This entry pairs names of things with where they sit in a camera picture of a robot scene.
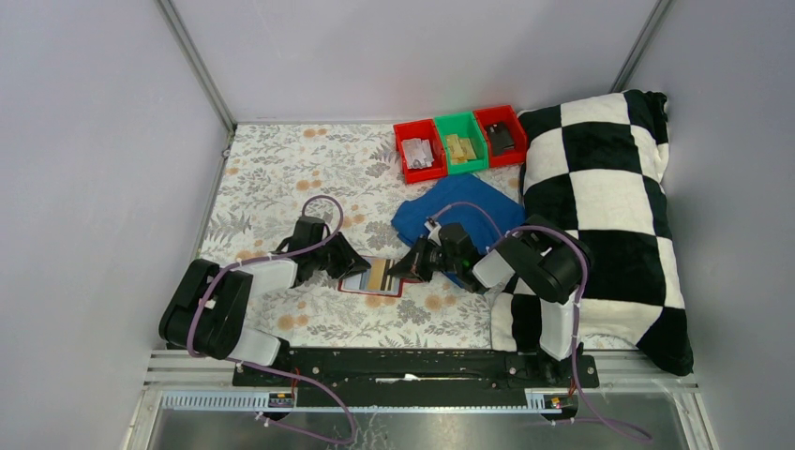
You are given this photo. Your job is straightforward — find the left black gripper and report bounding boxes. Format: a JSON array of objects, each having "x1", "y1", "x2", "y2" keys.
[{"x1": 309, "y1": 231, "x2": 369, "y2": 279}]

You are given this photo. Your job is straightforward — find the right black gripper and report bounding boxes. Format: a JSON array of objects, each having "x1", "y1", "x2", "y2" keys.
[{"x1": 388, "y1": 234, "x2": 461, "y2": 282}]

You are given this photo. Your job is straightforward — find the red leather card holder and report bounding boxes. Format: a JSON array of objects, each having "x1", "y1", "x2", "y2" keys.
[{"x1": 337, "y1": 256, "x2": 404, "y2": 298}]

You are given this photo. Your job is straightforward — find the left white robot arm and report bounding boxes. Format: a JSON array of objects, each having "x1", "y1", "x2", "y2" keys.
[{"x1": 158, "y1": 216, "x2": 371, "y2": 385}]

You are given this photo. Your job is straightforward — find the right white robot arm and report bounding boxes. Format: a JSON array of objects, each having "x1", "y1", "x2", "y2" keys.
[{"x1": 388, "y1": 215, "x2": 592, "y2": 386}]

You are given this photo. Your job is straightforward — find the gold card right sleeve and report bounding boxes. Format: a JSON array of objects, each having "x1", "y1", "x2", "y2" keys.
[{"x1": 365, "y1": 258, "x2": 393, "y2": 292}]

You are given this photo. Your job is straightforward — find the silver cards in bin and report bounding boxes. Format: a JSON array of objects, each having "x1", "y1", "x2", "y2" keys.
[{"x1": 401, "y1": 138, "x2": 435, "y2": 170}]

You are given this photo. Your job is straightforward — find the gold cards in bin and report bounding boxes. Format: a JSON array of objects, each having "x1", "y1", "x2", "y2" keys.
[{"x1": 444, "y1": 134, "x2": 477, "y2": 165}]

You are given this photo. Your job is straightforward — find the black cards in bin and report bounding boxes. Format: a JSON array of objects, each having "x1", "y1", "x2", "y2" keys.
[{"x1": 486, "y1": 122, "x2": 515, "y2": 157}]

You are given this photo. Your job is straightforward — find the blue folded cloth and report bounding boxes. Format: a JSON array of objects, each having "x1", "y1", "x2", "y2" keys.
[{"x1": 391, "y1": 174, "x2": 524, "y2": 257}]

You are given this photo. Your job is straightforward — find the floral patterned table mat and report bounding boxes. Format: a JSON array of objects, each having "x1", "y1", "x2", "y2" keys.
[{"x1": 201, "y1": 125, "x2": 509, "y2": 350}]

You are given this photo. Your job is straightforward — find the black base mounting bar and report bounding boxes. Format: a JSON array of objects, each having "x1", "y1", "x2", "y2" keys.
[{"x1": 232, "y1": 347, "x2": 600, "y2": 408}]

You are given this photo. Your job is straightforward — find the left red plastic bin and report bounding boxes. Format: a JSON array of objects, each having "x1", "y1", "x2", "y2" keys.
[{"x1": 393, "y1": 119, "x2": 448, "y2": 184}]

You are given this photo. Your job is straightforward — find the red plastic bin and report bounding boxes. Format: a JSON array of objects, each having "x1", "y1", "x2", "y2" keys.
[
  {"x1": 393, "y1": 119, "x2": 448, "y2": 184},
  {"x1": 473, "y1": 105, "x2": 529, "y2": 168}
]

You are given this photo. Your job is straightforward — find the green plastic bin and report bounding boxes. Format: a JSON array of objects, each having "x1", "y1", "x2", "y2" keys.
[{"x1": 433, "y1": 112, "x2": 489, "y2": 175}]

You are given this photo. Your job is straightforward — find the right red plastic bin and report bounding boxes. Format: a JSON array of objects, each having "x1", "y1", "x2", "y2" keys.
[{"x1": 473, "y1": 105, "x2": 529, "y2": 168}]

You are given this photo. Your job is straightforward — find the black white checkered pillow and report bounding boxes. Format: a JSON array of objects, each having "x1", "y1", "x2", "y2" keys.
[{"x1": 517, "y1": 90, "x2": 694, "y2": 376}]

